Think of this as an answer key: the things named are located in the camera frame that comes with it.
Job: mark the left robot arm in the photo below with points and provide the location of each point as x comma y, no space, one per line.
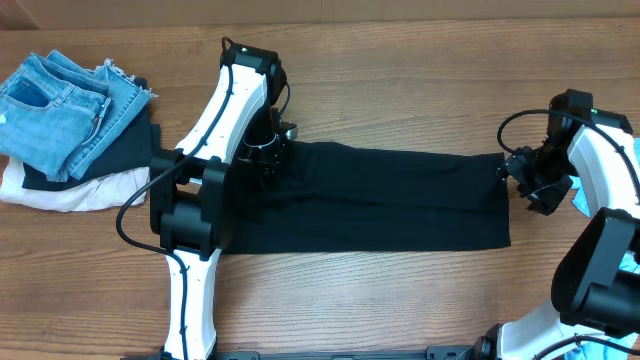
198,185

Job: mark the folded white garment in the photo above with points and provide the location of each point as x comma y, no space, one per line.
97,194

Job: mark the folded dark navy garment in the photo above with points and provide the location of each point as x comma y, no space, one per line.
133,142

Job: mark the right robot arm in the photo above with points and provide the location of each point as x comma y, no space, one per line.
592,299

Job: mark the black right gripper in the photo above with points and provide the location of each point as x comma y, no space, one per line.
547,199

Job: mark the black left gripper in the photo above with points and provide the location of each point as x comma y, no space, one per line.
267,163

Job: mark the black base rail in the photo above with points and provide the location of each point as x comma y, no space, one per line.
458,352

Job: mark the blue denim shorts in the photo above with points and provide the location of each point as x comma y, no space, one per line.
58,117

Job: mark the black t-shirt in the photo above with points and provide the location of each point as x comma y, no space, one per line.
328,197

